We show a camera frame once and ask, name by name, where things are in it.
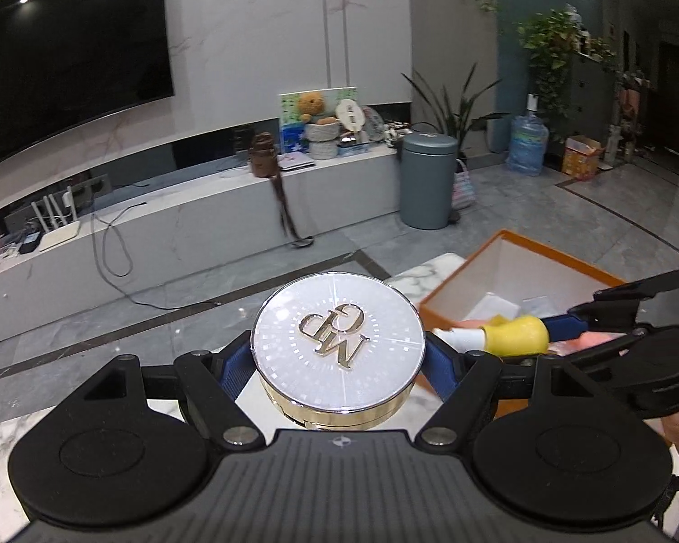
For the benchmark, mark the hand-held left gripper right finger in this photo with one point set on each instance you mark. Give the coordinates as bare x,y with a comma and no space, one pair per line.
444,370

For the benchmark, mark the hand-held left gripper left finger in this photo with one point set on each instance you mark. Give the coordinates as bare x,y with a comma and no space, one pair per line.
235,373

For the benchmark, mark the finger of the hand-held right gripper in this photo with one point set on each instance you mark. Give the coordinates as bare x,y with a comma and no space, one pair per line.
628,294
520,361

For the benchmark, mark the yellow bulb-shaped bottle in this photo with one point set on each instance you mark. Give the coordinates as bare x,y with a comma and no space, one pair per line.
515,335

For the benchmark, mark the orange cardboard box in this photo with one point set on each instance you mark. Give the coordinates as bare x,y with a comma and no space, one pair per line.
447,288

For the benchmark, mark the gold white cushion compact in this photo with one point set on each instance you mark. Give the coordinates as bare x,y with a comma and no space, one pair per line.
339,345

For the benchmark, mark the open cardboard box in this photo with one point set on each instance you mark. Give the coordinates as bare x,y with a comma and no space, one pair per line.
581,158

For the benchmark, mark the white marble tv console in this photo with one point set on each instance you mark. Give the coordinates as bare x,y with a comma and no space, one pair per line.
203,220

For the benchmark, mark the blue water jug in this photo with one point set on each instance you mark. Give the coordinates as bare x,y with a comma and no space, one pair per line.
526,147

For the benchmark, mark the striped pastel bag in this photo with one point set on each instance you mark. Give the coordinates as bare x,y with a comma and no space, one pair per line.
464,186

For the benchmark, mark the grey round trash can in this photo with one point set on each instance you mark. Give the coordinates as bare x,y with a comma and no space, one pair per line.
427,181

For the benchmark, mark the dark grey cabinet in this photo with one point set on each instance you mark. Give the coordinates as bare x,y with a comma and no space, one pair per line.
591,96

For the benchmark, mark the white laptop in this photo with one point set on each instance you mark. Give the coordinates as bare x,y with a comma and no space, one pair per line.
295,163

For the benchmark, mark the white wifi router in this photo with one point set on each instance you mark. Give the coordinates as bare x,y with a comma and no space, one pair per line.
59,235

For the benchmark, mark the woven grey basket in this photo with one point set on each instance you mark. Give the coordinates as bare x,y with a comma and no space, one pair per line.
323,150
322,132

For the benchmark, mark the small black box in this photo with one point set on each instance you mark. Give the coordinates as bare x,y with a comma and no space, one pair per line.
31,244

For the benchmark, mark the decorative round plate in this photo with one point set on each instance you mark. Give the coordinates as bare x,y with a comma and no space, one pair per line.
374,123

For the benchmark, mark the leafy green potted plant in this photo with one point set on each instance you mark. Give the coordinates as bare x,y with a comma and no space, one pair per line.
554,45

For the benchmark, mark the long-leaf potted plant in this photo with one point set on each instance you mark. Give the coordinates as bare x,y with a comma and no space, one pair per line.
447,107

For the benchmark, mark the green blue picture board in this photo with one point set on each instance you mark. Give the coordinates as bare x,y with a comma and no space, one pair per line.
288,119

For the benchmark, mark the round white paper fan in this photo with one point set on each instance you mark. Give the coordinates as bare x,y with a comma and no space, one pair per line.
351,119

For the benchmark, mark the black television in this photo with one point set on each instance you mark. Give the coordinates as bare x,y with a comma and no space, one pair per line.
62,56

